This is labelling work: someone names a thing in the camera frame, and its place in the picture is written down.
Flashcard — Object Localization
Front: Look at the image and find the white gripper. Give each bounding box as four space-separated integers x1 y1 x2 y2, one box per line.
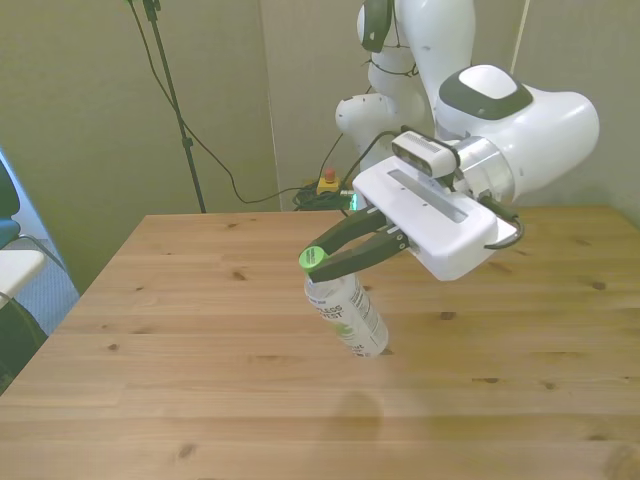
305 157 520 284

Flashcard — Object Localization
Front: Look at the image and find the clear bottle with green cap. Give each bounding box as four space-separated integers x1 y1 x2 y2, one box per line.
298 245 390 360

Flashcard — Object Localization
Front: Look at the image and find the black tripod stand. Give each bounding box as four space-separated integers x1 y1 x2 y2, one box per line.
142 0 208 214

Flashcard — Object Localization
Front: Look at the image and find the yellow emergency stop button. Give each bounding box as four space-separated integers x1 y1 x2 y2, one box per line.
315 168 343 197

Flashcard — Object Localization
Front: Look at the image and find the black cable bundle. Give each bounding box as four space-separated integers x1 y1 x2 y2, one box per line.
292 184 354 212

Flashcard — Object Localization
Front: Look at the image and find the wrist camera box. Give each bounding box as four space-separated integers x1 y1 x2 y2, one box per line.
390 130 460 180

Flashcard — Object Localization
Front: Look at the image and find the black tripod camera cable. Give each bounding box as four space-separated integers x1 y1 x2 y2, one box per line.
123 0 321 205

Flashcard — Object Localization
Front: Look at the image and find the white wall conduit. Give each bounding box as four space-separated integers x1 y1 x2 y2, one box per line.
508 0 532 76

